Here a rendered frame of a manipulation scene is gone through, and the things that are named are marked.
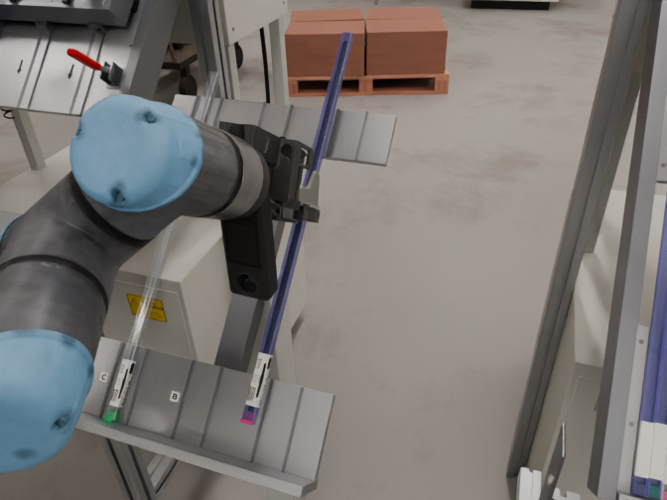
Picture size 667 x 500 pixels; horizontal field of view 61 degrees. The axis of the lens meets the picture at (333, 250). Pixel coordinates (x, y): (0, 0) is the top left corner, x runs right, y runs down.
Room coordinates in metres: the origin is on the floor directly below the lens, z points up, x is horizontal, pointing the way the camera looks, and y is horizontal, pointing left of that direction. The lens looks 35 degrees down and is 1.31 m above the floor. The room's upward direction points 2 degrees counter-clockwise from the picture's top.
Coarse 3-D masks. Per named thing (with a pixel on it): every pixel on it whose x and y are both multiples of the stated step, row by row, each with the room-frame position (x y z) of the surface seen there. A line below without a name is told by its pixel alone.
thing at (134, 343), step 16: (208, 80) 0.82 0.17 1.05; (208, 96) 0.80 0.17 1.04; (208, 112) 0.79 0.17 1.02; (176, 224) 0.67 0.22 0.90; (160, 240) 0.65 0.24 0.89; (160, 256) 0.64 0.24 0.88; (160, 272) 0.62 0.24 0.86; (144, 288) 0.61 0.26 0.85; (144, 304) 0.59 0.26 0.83; (144, 320) 0.57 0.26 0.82; (128, 352) 0.54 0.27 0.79; (112, 416) 0.48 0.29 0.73
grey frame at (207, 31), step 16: (192, 0) 1.10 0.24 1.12; (208, 0) 1.09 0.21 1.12; (192, 16) 1.10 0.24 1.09; (208, 16) 1.09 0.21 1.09; (208, 32) 1.09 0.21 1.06; (208, 48) 1.09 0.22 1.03; (208, 64) 1.10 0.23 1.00; (224, 64) 1.11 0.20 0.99; (224, 80) 1.11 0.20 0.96; (224, 96) 1.10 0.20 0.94; (112, 448) 0.63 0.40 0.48; (128, 448) 0.63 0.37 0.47; (112, 464) 0.63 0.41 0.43; (128, 464) 0.62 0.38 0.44; (144, 464) 0.65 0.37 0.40; (128, 480) 0.62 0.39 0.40; (144, 480) 0.64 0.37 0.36; (128, 496) 0.62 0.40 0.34; (144, 496) 0.63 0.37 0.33
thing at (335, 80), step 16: (336, 64) 0.74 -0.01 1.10; (336, 80) 0.72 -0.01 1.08; (336, 96) 0.71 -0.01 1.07; (320, 128) 0.68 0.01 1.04; (320, 144) 0.66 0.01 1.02; (320, 160) 0.64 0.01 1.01; (304, 224) 0.59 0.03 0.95; (288, 240) 0.57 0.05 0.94; (288, 256) 0.56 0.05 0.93; (288, 272) 0.54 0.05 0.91; (288, 288) 0.53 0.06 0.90; (272, 304) 0.52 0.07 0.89; (272, 320) 0.50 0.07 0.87; (272, 336) 0.49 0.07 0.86; (272, 352) 0.48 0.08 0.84; (256, 416) 0.43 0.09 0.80
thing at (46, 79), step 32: (0, 32) 1.07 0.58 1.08; (32, 32) 1.05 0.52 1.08; (64, 32) 1.03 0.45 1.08; (96, 32) 1.01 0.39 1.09; (128, 32) 0.99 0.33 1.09; (0, 64) 1.03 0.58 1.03; (32, 64) 1.00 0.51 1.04; (64, 64) 0.99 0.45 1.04; (0, 96) 0.98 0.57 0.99; (32, 96) 0.96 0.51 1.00; (64, 96) 0.94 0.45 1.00; (96, 96) 0.92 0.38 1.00
